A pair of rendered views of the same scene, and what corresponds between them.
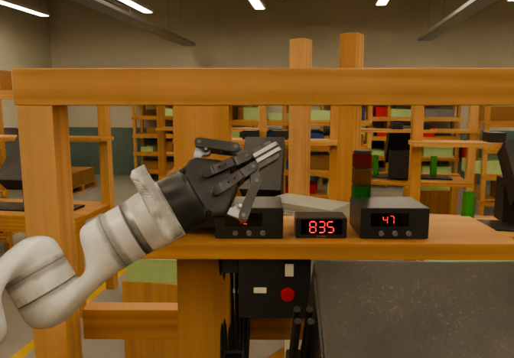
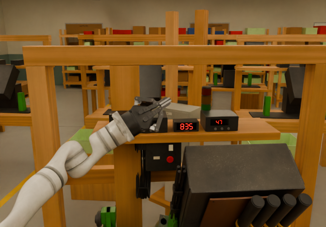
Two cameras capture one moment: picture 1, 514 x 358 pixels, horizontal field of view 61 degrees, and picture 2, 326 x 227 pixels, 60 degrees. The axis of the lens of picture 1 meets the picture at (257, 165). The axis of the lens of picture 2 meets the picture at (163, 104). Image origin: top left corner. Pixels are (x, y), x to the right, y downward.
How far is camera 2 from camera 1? 30 cm
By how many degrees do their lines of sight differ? 7
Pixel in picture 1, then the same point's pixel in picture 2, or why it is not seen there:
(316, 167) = (179, 79)
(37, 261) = (75, 152)
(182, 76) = (114, 50)
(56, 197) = (48, 114)
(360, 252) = (205, 137)
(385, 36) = not seen: outside the picture
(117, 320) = not seen: hidden behind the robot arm
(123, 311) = not seen: hidden behind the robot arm
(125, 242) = (109, 142)
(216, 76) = (132, 50)
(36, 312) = (75, 171)
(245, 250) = (149, 138)
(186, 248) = not seen: hidden behind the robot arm
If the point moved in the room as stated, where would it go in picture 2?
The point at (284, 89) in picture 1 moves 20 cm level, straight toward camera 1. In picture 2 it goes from (167, 56) to (169, 60)
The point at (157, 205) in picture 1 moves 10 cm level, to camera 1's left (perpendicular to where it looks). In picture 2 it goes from (124, 128) to (86, 129)
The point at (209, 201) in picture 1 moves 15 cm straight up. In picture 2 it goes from (142, 123) to (141, 73)
